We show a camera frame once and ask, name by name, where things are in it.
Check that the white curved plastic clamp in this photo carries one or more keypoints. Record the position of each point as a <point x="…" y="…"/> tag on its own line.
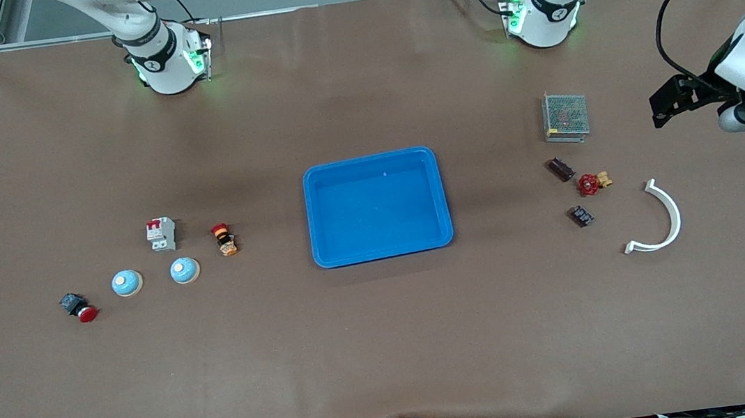
<point x="676" y="218"/>

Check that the brass valve red handwheel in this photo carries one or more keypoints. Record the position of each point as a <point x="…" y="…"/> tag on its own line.
<point x="589" y="184"/>

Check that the orange red pushbutton switch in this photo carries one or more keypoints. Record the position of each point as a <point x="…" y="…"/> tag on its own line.
<point x="224" y="240"/>

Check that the blue plastic tray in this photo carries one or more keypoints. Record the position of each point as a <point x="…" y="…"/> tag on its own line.
<point x="379" y="208"/>

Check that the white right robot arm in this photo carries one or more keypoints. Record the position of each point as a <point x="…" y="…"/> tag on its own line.
<point x="166" y="64"/>

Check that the brown table mat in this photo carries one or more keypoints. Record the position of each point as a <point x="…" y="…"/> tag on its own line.
<point x="387" y="340"/>

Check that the metal mesh power supply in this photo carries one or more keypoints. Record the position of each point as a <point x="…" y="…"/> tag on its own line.
<point x="565" y="115"/>

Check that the white red circuit breaker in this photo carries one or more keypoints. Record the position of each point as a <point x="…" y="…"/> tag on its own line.
<point x="161" y="234"/>

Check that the small black relay module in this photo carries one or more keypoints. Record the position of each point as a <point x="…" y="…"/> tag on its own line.
<point x="581" y="216"/>

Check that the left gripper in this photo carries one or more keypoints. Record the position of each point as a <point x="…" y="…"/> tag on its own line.
<point x="707" y="84"/>

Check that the light blue desk bell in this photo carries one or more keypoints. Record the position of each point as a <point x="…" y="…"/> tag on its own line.
<point x="184" y="270"/>
<point x="126" y="282"/>

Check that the red emergency stop button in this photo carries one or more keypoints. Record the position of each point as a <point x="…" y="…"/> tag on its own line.
<point x="86" y="313"/>

